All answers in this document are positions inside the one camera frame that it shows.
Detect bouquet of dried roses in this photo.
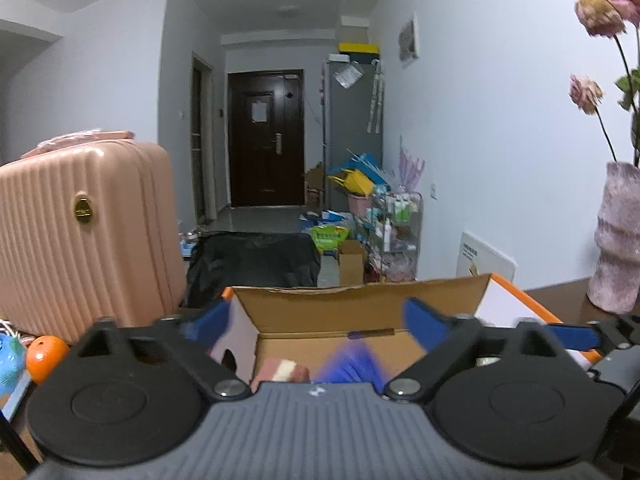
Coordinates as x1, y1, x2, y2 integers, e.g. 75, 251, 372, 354
570, 0, 640, 166

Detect side door frame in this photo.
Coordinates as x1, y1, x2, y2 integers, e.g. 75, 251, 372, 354
191, 52, 216, 221

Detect blue wet wipes pack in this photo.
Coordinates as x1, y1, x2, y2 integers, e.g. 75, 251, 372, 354
0, 335, 27, 387

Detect green packet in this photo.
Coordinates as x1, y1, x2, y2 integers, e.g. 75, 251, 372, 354
312, 225, 351, 253

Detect black duffel bag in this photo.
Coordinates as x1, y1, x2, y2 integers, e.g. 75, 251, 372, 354
186, 232, 322, 308

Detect white box green label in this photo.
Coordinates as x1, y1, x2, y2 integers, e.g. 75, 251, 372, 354
456, 230, 516, 291

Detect open brown carton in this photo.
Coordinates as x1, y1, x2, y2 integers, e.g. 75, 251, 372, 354
304, 160, 326, 207

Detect yellow shopping bag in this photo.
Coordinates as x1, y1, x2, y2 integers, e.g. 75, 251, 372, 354
327, 169, 376, 196

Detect blue bag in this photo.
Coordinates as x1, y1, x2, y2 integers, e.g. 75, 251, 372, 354
327, 152, 396, 183

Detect orange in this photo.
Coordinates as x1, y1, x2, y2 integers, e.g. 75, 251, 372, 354
26, 335, 71, 386

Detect clear plastic bag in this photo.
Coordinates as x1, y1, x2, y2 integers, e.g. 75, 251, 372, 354
334, 62, 365, 90

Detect small brown cardboard box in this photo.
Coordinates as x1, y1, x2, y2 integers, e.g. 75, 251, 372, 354
337, 240, 368, 286

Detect white wall panel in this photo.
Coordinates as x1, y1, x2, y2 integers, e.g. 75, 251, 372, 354
398, 12, 420, 68

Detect grey refrigerator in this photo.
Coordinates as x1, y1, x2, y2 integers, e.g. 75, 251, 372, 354
322, 57, 386, 211

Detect pink umbrellas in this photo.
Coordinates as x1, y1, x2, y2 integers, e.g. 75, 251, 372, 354
397, 135, 426, 193

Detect pink ribbed suitcase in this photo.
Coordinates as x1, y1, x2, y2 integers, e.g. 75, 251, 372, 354
0, 140, 188, 343

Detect pink cloth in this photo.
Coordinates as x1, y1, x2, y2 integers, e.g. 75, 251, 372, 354
22, 130, 136, 158

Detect purple ceramic vase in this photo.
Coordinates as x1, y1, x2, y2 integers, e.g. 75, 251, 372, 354
587, 161, 640, 313

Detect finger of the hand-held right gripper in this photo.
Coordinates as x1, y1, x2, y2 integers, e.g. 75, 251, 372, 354
587, 347, 640, 396
544, 315, 640, 356

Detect hanging folded umbrellas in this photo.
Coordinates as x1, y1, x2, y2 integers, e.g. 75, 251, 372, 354
366, 60, 385, 135

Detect dark entrance door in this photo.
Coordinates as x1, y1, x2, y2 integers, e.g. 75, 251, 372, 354
227, 70, 306, 208

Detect pink bucket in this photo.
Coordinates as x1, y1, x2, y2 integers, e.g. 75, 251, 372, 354
347, 192, 373, 216

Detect blue tissue packet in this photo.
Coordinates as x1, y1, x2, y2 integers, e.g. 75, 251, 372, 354
320, 342, 388, 385

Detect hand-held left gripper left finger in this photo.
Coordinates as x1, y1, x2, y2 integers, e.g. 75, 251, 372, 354
75, 300, 251, 403

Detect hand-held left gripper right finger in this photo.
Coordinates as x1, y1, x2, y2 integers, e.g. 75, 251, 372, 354
382, 297, 571, 403

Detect wire trolley rack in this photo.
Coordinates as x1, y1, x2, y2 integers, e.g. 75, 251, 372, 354
362, 191, 425, 283

